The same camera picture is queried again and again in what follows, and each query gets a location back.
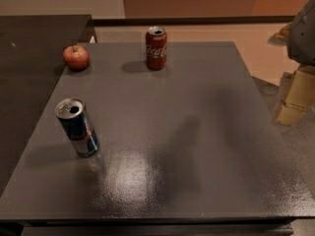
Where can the red apple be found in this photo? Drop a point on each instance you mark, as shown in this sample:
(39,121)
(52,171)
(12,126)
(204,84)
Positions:
(76,57)

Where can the red coke can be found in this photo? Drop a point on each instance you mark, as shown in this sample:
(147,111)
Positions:
(156,40)

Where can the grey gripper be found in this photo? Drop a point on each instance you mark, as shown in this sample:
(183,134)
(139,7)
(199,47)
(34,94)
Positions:
(303,36)

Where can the blue silver redbull can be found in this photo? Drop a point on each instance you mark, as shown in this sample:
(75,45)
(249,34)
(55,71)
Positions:
(74,118)

